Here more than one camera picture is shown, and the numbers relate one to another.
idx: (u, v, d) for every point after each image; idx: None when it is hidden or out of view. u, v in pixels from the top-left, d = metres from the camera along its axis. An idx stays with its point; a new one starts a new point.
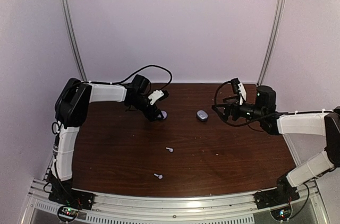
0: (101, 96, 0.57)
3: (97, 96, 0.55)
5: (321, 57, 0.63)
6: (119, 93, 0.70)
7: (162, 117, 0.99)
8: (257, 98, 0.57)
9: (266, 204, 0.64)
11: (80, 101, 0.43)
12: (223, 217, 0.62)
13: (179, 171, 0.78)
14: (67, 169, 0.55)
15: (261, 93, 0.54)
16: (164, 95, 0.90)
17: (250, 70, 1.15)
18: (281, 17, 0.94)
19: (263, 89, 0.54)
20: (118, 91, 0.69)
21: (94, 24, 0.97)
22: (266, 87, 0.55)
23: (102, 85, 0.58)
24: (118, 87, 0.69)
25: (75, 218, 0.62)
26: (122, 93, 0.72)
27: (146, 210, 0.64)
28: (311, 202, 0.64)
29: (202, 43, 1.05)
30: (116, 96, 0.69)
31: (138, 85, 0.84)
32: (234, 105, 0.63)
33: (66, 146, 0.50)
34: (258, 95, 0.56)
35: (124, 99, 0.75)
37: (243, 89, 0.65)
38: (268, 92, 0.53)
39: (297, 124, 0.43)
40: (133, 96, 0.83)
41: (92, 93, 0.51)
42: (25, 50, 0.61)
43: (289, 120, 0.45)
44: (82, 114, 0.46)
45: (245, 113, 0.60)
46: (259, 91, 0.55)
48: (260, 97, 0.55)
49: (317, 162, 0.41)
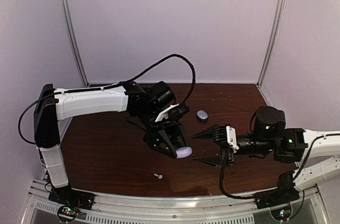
0: (82, 108, 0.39)
3: (74, 111, 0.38)
5: (320, 57, 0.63)
6: (114, 101, 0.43)
7: (171, 149, 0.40)
8: (260, 131, 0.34)
9: (266, 204, 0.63)
11: (41, 124, 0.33)
12: (222, 218, 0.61)
13: (179, 171, 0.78)
14: (59, 177, 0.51)
15: (272, 125, 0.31)
16: (180, 111, 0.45)
17: (249, 69, 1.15)
18: (281, 17, 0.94)
19: (264, 119, 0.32)
20: (112, 99, 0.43)
21: (95, 24, 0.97)
22: (264, 111, 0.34)
23: (82, 94, 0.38)
24: (115, 93, 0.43)
25: (75, 218, 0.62)
26: (122, 100, 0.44)
27: (145, 210, 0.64)
28: (311, 202, 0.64)
29: (202, 43, 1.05)
30: (110, 104, 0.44)
31: (156, 96, 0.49)
32: (229, 161, 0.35)
33: (52, 160, 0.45)
34: (265, 128, 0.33)
35: (124, 109, 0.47)
37: (232, 134, 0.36)
38: (279, 121, 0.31)
39: (326, 148, 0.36)
40: (143, 105, 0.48)
41: (63, 110, 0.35)
42: (26, 50, 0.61)
43: (318, 148, 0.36)
44: (54, 135, 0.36)
45: (247, 149, 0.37)
46: (268, 123, 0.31)
48: (267, 129, 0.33)
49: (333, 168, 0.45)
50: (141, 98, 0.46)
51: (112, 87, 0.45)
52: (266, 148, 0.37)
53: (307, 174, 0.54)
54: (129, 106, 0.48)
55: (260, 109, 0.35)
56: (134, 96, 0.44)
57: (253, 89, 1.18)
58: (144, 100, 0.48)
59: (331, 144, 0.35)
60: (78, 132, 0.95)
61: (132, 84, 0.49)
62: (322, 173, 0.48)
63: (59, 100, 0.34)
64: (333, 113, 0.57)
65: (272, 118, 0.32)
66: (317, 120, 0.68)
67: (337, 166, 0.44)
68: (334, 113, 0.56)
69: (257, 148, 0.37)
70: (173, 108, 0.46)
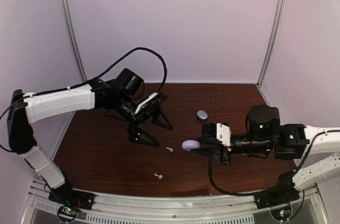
0: (52, 109, 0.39)
3: (44, 113, 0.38)
5: (320, 57, 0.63)
6: (83, 99, 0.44)
7: (155, 141, 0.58)
8: (256, 130, 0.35)
9: (266, 204, 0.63)
11: (13, 129, 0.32)
12: (222, 217, 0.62)
13: (179, 171, 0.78)
14: (54, 177, 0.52)
15: (265, 123, 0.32)
16: (160, 100, 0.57)
17: (249, 69, 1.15)
18: (281, 17, 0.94)
19: (257, 118, 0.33)
20: (79, 97, 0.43)
21: (95, 24, 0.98)
22: (258, 110, 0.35)
23: (50, 95, 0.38)
24: (82, 92, 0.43)
25: (74, 218, 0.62)
26: (90, 98, 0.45)
27: (146, 210, 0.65)
28: (311, 202, 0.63)
29: (202, 43, 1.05)
30: (79, 103, 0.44)
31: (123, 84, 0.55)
32: (224, 158, 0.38)
33: (37, 163, 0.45)
34: (259, 127, 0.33)
35: (94, 106, 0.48)
37: (223, 131, 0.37)
38: (273, 119, 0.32)
39: (327, 145, 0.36)
40: (110, 98, 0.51)
41: (33, 112, 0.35)
42: (26, 51, 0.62)
43: (321, 144, 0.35)
44: (30, 139, 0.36)
45: (246, 149, 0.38)
46: (261, 122, 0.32)
48: (262, 128, 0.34)
49: (332, 166, 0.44)
50: (107, 94, 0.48)
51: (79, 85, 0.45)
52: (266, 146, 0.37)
53: (306, 173, 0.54)
54: (98, 103, 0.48)
55: (253, 109, 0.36)
56: (100, 93, 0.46)
57: (253, 89, 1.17)
58: (110, 93, 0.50)
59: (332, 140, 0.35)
60: (78, 132, 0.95)
61: (99, 80, 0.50)
62: (322, 172, 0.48)
63: (27, 102, 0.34)
64: (333, 112, 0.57)
65: (265, 117, 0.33)
66: (317, 120, 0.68)
67: (336, 165, 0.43)
68: (334, 113, 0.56)
69: (254, 147, 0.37)
70: (153, 99, 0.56)
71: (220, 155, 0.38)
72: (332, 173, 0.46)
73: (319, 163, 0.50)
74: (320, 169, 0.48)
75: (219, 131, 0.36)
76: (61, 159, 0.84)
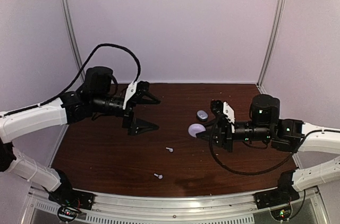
0: (22, 128, 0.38)
3: (15, 133, 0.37)
5: (320, 57, 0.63)
6: (54, 115, 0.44)
7: (153, 126, 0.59)
8: (256, 115, 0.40)
9: (266, 204, 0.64)
11: None
12: (223, 217, 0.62)
13: (179, 171, 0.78)
14: (52, 179, 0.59)
15: (264, 109, 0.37)
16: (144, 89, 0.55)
17: (249, 69, 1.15)
18: (281, 17, 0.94)
19: (258, 103, 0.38)
20: (50, 114, 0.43)
21: (95, 25, 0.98)
22: (263, 97, 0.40)
23: (20, 114, 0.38)
24: (52, 108, 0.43)
25: (74, 218, 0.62)
26: (61, 113, 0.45)
27: (146, 210, 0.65)
28: (311, 202, 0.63)
29: (202, 43, 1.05)
30: (50, 119, 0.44)
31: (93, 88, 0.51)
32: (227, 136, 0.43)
33: (24, 172, 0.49)
34: (258, 112, 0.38)
35: (66, 121, 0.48)
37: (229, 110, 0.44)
38: (272, 106, 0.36)
39: (322, 144, 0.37)
40: (86, 109, 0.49)
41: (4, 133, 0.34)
42: (26, 51, 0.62)
43: (315, 140, 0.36)
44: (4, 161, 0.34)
45: (247, 135, 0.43)
46: (260, 107, 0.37)
48: (261, 113, 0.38)
49: (332, 171, 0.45)
50: (80, 107, 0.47)
51: (48, 101, 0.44)
52: (265, 134, 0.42)
53: (305, 173, 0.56)
54: (77, 117, 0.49)
55: (257, 95, 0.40)
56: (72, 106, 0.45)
57: (253, 89, 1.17)
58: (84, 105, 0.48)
59: (326, 139, 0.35)
60: (78, 132, 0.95)
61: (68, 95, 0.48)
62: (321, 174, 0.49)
63: None
64: (333, 113, 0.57)
65: (266, 103, 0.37)
66: (317, 120, 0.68)
67: (336, 170, 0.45)
68: (333, 113, 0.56)
69: (255, 134, 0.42)
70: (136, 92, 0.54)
71: (224, 134, 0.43)
72: (331, 177, 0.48)
73: (320, 165, 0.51)
74: (320, 169, 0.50)
75: (226, 110, 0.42)
76: (61, 159, 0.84)
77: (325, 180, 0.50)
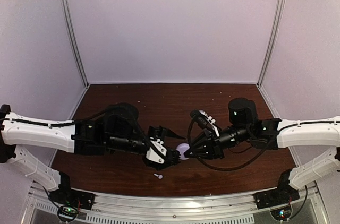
0: (28, 139, 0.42)
3: (21, 140, 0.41)
5: (320, 57, 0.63)
6: (61, 141, 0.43)
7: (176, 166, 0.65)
8: (234, 117, 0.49)
9: (266, 204, 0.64)
11: None
12: (222, 217, 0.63)
13: (179, 171, 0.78)
14: (49, 181, 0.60)
15: (238, 110, 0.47)
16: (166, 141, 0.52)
17: (249, 70, 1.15)
18: (281, 17, 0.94)
19: (234, 106, 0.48)
20: (57, 140, 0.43)
21: (94, 25, 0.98)
22: (237, 101, 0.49)
23: (30, 127, 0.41)
24: (61, 135, 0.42)
25: (75, 218, 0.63)
26: (68, 144, 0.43)
27: (146, 210, 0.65)
28: (311, 202, 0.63)
29: (202, 43, 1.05)
30: (57, 144, 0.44)
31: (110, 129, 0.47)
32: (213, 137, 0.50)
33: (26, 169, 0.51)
34: (234, 113, 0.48)
35: (73, 151, 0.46)
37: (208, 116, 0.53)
38: (245, 107, 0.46)
39: (303, 137, 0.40)
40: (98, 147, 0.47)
41: (8, 136, 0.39)
42: (26, 51, 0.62)
43: (291, 134, 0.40)
44: None
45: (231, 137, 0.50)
46: (235, 109, 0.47)
48: (236, 114, 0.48)
49: (326, 165, 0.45)
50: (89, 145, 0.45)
51: (61, 125, 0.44)
52: (246, 134, 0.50)
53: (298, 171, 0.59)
54: (85, 151, 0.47)
55: (233, 100, 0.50)
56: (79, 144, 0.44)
57: (253, 89, 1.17)
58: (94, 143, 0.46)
59: (302, 131, 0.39)
60: None
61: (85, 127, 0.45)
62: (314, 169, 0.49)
63: (4, 127, 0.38)
64: (333, 113, 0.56)
65: (240, 106, 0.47)
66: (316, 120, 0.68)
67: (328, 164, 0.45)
68: (333, 113, 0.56)
69: (238, 135, 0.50)
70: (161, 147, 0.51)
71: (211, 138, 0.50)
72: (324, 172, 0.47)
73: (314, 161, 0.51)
74: (313, 164, 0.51)
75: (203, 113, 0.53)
76: (61, 159, 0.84)
77: (319, 175, 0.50)
